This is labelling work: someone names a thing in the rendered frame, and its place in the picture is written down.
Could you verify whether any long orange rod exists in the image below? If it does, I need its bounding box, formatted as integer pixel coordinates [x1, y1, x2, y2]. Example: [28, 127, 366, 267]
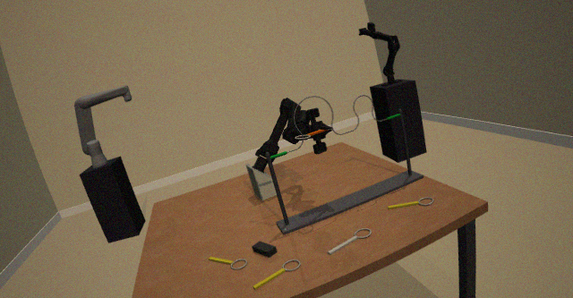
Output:
[295, 130, 327, 140]

